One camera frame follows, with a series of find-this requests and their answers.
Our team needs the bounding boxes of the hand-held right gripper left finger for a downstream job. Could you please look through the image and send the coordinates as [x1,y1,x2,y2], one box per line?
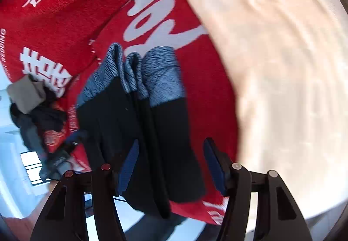
[30,139,140,241]

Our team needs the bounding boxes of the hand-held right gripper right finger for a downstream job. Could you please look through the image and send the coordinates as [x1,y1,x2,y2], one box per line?
[203,138,313,241]

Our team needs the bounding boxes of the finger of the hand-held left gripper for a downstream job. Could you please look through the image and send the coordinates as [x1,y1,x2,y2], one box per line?
[64,131,89,153]

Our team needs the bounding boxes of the black pants with blue waistband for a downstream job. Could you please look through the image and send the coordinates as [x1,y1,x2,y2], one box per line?
[76,42,207,220]

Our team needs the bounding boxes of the dark clothes pile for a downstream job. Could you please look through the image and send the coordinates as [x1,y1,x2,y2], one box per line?
[10,89,70,156]

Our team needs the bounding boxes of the red printed blanket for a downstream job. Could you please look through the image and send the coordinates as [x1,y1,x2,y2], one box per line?
[0,0,240,226]

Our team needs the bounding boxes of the cream cloth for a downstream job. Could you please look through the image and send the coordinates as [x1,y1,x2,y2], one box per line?
[172,0,348,228]

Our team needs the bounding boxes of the window with dark frame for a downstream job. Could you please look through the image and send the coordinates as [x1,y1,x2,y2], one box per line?
[20,151,45,185]

